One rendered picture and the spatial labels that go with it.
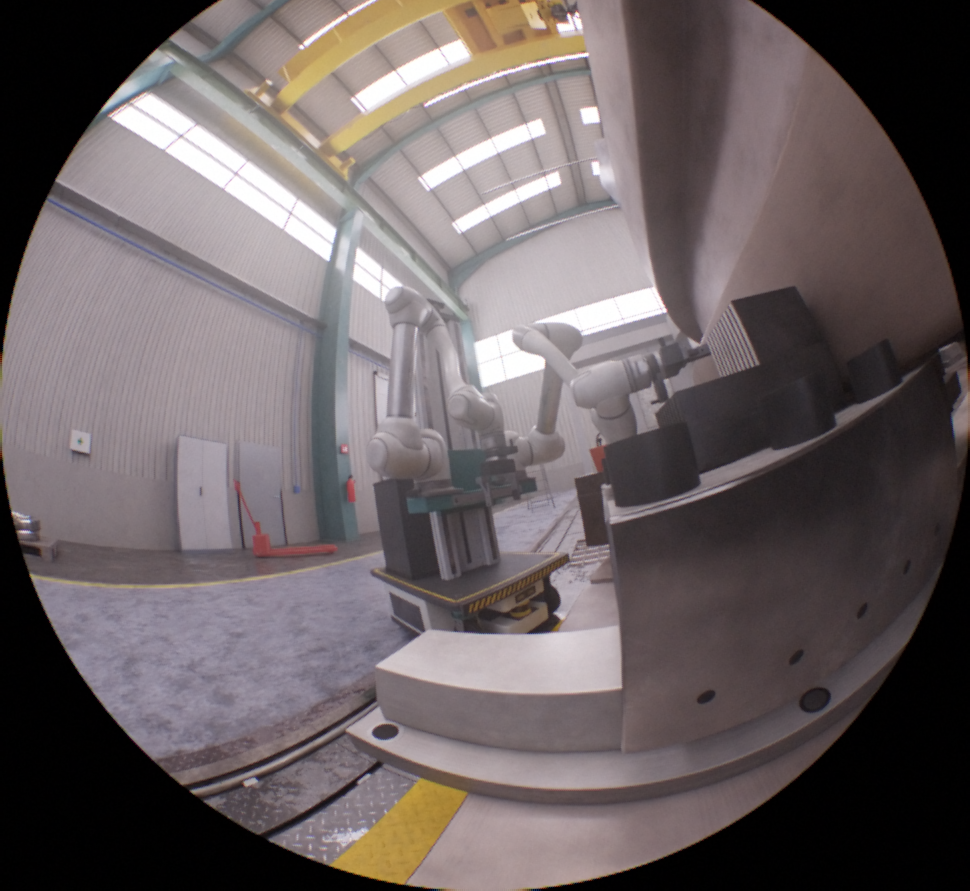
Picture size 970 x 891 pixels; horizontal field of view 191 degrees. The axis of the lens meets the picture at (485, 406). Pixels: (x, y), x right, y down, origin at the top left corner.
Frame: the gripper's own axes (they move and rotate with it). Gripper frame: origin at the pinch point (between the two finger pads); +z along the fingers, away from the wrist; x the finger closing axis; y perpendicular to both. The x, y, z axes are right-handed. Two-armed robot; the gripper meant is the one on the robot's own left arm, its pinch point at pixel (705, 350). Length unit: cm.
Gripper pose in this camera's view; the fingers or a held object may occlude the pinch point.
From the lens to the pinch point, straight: 81.7
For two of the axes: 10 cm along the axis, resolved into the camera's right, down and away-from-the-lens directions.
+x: 4.9, 1.7, 8.5
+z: 8.5, -2.9, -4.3
